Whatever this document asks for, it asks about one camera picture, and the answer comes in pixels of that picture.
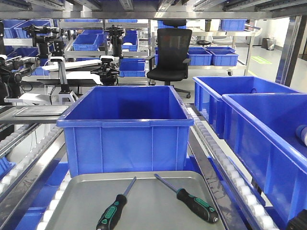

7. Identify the black office chair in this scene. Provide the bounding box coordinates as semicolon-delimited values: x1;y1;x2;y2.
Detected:
146;19;192;86

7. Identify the large grey metal tray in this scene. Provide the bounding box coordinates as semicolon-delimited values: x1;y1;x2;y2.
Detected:
47;172;224;230

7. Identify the blue bin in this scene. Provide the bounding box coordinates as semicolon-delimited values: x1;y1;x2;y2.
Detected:
193;76;298;139
222;93;307;228

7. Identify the blue bin right near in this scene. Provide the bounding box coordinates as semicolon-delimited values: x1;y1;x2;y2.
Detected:
222;93;307;228

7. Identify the blue bin before tray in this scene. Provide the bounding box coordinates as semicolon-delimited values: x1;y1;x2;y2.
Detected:
57;86;194;177

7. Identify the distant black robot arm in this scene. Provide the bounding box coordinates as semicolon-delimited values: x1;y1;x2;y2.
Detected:
22;24;64;59

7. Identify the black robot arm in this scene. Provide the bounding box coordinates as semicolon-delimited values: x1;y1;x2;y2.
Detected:
286;209;307;230

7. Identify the green black cross screwdriver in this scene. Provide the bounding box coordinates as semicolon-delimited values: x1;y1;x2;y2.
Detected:
96;176;137;230

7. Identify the grey tray at left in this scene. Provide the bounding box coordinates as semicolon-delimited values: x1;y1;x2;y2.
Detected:
14;105;69;117

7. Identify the blue bin right far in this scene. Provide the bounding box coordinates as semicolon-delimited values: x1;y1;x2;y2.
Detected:
193;76;298;139

